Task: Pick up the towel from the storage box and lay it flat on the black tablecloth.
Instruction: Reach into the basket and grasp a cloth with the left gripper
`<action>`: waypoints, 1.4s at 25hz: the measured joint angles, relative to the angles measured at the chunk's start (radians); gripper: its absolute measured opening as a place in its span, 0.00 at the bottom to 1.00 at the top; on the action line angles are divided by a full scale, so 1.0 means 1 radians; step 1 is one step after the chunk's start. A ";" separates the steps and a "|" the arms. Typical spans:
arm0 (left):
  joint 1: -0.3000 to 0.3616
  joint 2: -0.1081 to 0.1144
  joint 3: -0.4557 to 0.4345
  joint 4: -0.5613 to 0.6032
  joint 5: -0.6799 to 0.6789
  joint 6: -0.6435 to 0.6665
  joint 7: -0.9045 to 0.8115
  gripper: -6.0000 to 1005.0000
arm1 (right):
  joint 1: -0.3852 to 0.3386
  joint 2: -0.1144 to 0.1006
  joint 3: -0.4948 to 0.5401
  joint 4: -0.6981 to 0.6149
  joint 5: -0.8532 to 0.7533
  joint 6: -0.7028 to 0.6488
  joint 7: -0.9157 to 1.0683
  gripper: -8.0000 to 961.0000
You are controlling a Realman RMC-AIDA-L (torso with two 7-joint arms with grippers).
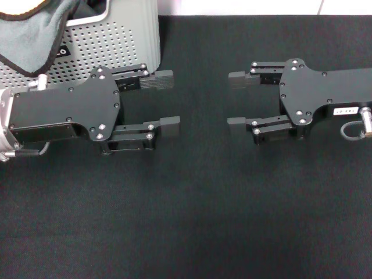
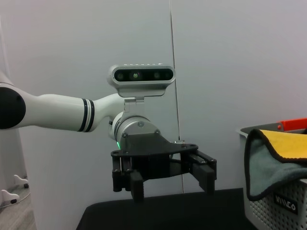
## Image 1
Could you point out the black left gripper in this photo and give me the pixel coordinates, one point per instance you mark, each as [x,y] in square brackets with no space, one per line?
[64,107]

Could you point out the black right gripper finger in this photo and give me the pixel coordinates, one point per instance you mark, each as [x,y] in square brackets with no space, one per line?
[170,126]
[157,80]

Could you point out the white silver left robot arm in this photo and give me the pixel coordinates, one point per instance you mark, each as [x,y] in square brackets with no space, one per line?
[5,116]

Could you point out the black tablecloth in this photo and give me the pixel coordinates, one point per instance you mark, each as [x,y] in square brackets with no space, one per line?
[189,203]

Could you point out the grey perforated storage box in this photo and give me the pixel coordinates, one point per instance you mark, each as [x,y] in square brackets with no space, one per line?
[101,43]

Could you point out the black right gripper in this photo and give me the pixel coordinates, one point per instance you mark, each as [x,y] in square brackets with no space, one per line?
[308,90]

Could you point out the black logo label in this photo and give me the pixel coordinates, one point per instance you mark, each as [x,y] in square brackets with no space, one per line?
[64,52]

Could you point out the yellow grey towel black trim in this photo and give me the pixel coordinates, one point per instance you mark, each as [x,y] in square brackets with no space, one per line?
[26,37]

